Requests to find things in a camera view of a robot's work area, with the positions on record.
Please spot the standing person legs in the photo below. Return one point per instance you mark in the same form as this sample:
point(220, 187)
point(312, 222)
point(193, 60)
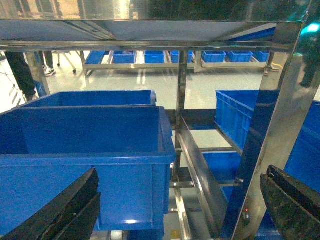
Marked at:
point(22, 73)

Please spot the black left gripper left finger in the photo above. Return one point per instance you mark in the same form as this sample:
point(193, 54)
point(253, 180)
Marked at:
point(71, 215)

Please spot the blue bin right side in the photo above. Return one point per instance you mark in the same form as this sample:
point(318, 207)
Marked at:
point(234, 111)

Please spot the large blue rack bin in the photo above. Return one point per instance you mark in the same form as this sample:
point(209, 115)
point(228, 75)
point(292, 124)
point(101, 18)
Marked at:
point(45, 149)

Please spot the steel flow rack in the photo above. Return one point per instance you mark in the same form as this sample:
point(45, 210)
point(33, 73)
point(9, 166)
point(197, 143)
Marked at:
point(226, 178)

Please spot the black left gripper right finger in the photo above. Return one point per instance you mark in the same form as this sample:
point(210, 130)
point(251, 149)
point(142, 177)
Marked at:
point(293, 206)

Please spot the blue bin behind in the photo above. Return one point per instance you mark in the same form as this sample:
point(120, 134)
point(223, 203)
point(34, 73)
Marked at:
point(95, 98)

